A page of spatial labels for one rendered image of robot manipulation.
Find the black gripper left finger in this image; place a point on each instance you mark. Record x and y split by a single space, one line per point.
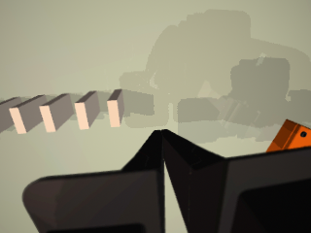
133 194

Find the beige domino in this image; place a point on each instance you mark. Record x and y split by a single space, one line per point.
27 114
88 109
6 120
57 111
115 107

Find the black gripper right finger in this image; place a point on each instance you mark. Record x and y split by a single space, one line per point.
207 184

